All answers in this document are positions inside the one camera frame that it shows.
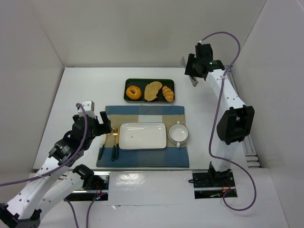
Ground stainless steel tongs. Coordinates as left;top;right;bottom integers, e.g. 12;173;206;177
180;57;198;87

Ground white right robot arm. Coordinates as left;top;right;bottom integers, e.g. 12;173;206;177
185;43;255;175

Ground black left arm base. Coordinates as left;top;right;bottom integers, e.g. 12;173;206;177
66;172;110;201

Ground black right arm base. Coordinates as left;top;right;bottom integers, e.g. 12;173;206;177
188;163;238;199

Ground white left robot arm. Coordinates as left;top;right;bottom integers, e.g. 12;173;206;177
0;111;111;228

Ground speckled bread slice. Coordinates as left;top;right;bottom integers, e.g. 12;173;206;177
144;81;162;102

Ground white rectangular plate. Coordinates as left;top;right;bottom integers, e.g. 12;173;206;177
119;122;167;150

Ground striped croissant roll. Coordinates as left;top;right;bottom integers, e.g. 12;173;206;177
162;86;174;103

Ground orange bagel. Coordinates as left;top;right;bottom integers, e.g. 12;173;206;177
126;85;142;100

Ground white cup with dark rim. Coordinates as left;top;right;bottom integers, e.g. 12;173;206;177
168;121;189;148

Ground gold fork green handle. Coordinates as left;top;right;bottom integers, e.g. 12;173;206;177
111;126;118;162

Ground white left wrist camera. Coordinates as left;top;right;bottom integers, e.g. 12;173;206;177
76;100;96;118

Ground gold knife green handle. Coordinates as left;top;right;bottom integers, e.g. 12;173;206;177
115;126;120;160

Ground gold spoon green handle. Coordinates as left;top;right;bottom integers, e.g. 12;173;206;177
97;133;112;160

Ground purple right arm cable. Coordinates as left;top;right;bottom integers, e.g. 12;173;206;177
199;31;257;211

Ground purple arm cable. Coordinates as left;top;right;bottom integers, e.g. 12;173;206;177
199;31;257;211
0;103;100;228

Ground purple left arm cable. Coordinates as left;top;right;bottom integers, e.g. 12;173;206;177
0;103;100;228

